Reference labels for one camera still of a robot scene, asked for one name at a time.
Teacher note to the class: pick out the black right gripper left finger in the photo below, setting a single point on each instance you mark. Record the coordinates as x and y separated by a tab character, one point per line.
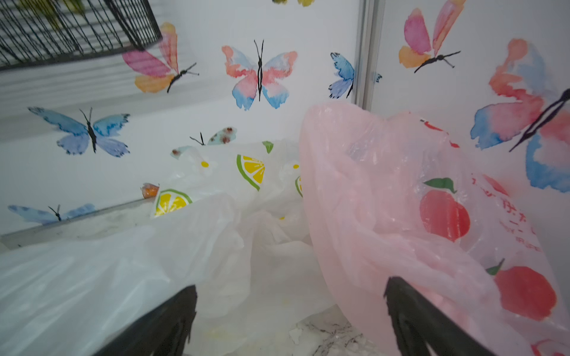
164	330

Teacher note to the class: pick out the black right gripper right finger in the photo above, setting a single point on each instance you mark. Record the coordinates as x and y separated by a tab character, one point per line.
421	328

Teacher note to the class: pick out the white cartoon print plastic bag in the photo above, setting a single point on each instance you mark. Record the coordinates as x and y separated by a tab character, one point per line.
254	273

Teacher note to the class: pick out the pink apple print plastic bag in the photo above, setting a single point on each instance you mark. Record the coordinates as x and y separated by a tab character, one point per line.
396	198

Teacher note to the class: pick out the white lemon print plastic bag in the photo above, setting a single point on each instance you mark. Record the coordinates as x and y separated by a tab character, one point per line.
260	176

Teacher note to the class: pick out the black wire mesh basket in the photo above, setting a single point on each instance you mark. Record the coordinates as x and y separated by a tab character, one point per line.
40	33

